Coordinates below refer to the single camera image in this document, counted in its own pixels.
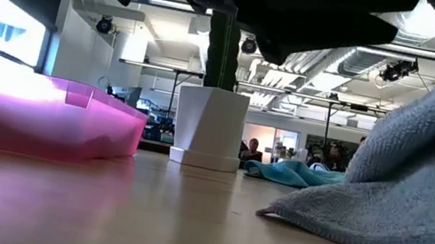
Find white faceted plant pot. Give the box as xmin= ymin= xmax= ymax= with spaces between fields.
xmin=165 ymin=80 xmax=253 ymax=176

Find black round ceiling speaker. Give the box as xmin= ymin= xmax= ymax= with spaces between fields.
xmin=94 ymin=13 xmax=115 ymax=36
xmin=240 ymin=34 xmax=259 ymax=57

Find black aluminium table frame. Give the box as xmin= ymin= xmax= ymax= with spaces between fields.
xmin=136 ymin=138 xmax=173 ymax=156

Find person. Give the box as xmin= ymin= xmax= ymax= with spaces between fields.
xmin=353 ymin=134 xmax=369 ymax=156
xmin=240 ymin=136 xmax=267 ymax=165

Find black overhead camera frame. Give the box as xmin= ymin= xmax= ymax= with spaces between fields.
xmin=227 ymin=80 xmax=392 ymax=159
xmin=110 ymin=57 xmax=205 ymax=125

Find gray microfiber towel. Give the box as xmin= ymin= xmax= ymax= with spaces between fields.
xmin=252 ymin=0 xmax=435 ymax=244

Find green cactus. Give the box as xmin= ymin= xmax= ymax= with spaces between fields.
xmin=198 ymin=8 xmax=248 ymax=94

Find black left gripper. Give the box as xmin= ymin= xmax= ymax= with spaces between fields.
xmin=228 ymin=0 xmax=423 ymax=90

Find black monitor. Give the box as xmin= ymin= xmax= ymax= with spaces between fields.
xmin=106 ymin=81 xmax=143 ymax=110

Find pink plastic tray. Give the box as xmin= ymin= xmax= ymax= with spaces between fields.
xmin=0 ymin=65 xmax=154 ymax=175

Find light blue microfiber towel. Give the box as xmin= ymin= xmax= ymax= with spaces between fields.
xmin=241 ymin=150 xmax=348 ymax=197

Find black ceiling camera cluster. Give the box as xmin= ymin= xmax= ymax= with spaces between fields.
xmin=378 ymin=53 xmax=422 ymax=88

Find silver ventilation duct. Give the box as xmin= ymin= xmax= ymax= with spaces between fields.
xmin=335 ymin=44 xmax=392 ymax=83

